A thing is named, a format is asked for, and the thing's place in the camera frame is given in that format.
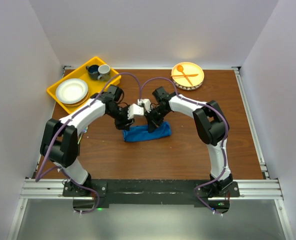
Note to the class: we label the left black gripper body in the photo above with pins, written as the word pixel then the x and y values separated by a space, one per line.
pixel 121 117

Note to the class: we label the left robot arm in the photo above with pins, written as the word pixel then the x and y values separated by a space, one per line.
pixel 60 141

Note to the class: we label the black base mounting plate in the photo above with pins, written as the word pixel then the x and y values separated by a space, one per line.
pixel 150 192

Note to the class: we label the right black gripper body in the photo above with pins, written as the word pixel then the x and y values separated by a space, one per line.
pixel 156 115

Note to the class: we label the orange plastic knife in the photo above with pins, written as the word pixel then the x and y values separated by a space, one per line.
pixel 185 75

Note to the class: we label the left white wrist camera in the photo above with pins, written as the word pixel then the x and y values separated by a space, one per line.
pixel 135 110

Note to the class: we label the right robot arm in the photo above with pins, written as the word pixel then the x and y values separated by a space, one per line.
pixel 211 126

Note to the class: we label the iridescent metal fork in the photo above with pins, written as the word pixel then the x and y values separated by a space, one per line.
pixel 84 131

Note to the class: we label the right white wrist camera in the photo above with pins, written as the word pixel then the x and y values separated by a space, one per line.
pixel 144 103

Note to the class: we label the blue cloth napkin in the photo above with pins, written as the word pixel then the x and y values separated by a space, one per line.
pixel 140 133

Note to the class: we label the orange plastic spoon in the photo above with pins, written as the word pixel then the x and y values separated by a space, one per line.
pixel 180 68

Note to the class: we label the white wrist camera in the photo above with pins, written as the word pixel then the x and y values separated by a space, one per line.
pixel 135 110
pixel 144 103

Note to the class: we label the dark blue mug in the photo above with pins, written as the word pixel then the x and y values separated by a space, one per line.
pixel 93 71

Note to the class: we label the grey mug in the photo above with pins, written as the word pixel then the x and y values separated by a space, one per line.
pixel 104 72

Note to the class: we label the yellow plastic plate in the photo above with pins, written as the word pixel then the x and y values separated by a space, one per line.
pixel 189 68

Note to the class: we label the white paper plate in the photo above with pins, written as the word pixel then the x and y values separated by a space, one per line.
pixel 71 91

